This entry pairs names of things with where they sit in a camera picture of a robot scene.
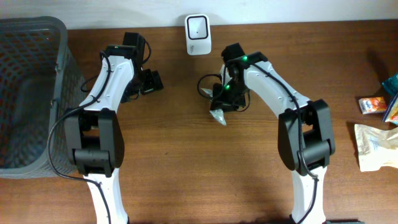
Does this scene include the silver foil snack packet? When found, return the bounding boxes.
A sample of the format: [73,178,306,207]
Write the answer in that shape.
[201,88,226,126]

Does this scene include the small orange snack packet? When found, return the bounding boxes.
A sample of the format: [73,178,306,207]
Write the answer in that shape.
[358,96,387,114]

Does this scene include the beige PanTree snack pouch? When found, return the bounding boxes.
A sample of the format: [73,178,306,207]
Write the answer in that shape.
[354,124,397,172]

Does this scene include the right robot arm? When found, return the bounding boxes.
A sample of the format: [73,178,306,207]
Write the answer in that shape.
[210,43,336,223]

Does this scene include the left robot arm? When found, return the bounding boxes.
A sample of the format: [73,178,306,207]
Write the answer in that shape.
[63,32,164,223]

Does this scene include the white barcode scanner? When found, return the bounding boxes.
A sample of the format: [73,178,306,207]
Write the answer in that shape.
[184,14,212,56]

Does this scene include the grey plastic mesh basket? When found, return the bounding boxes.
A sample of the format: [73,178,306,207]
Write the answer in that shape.
[1,16,86,179]

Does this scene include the right black cable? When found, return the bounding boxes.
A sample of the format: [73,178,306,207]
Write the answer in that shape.
[197,73,251,113]

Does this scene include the black cable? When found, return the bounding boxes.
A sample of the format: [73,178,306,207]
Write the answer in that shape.
[197,73,251,113]
[46,51,113,224]

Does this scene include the left black cable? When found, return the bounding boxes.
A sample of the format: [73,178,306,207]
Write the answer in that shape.
[46,51,113,224]

